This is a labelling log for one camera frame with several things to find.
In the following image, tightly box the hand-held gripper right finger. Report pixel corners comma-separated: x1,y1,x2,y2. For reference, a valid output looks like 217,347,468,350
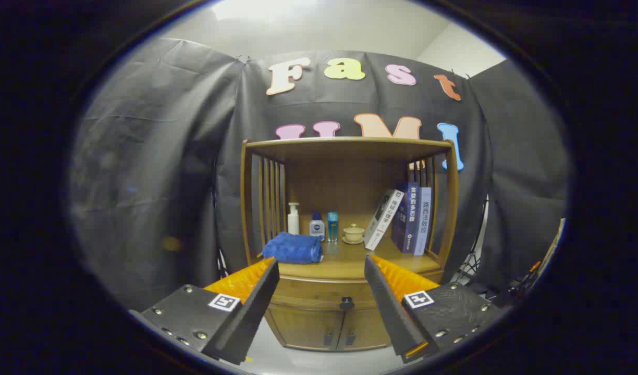
364,254,507,364

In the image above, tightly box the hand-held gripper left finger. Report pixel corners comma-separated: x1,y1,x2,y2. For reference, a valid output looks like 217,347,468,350
129,256,280,365

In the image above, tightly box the wooden drawer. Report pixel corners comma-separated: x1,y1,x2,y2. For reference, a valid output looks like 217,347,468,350
269,270,446,313

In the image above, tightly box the wooden cabinet door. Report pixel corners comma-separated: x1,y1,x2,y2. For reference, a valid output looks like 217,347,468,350
267,305,346,351
337,307,392,351

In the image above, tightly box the wooden countertop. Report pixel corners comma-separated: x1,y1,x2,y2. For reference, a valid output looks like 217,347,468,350
254,237,442,281

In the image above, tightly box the wooden cabinet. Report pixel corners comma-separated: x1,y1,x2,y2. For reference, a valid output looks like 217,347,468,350
240,136,459,352

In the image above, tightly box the blue rolled towel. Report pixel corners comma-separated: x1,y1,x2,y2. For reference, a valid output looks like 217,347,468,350
262,232,324,265

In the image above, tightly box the beige lidded cup with saucer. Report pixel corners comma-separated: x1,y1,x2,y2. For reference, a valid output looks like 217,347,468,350
342,223,365,245

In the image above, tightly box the white book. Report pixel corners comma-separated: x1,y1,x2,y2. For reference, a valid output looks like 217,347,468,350
364,189,404,251

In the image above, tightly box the dark blue book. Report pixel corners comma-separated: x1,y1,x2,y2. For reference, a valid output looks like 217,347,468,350
391,182,420,254

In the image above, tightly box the black tripod stand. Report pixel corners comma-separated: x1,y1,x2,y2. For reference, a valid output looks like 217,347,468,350
452,250,486,284

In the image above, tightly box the pale blue book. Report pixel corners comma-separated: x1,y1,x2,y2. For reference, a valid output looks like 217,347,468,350
414,187,432,256

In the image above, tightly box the white bottle with blue cap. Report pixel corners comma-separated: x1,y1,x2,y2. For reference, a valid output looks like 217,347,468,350
309,211,326,240

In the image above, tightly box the black device with orange part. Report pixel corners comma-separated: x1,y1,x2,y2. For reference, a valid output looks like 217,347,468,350
499,259,543,308

